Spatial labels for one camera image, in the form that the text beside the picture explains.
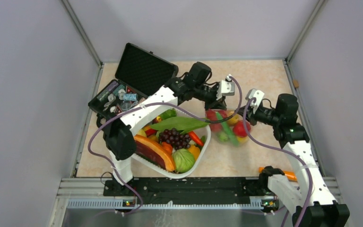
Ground small red toy tomato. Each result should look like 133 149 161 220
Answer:
233 120 251 138

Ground clear zip top bag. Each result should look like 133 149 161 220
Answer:
205 109 251 147

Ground yellow toy lemon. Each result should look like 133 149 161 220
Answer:
236 136 249 145

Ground red toy bell pepper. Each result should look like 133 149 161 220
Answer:
206 109 228 133

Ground green toy cucumber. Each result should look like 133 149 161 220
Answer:
216 113 239 147

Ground small green toy cabbage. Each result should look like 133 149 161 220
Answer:
216 131 229 143

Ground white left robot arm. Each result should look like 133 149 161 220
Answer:
99 62 242 195

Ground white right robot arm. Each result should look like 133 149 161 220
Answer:
243 88 350 227

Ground green toy lettuce leaf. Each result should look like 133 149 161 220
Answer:
151 115 209 133

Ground purple toy grapes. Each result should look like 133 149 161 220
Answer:
157 128 191 150

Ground orange marker pen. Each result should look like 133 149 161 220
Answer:
258 167 297 182

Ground white plastic basket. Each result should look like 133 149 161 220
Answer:
132 108 211 179

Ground large green toy cabbage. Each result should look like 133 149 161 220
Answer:
172 148 195 173

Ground black foam-lined case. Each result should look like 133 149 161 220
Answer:
88 43 178 127

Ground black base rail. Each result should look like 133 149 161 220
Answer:
103 177 279 209

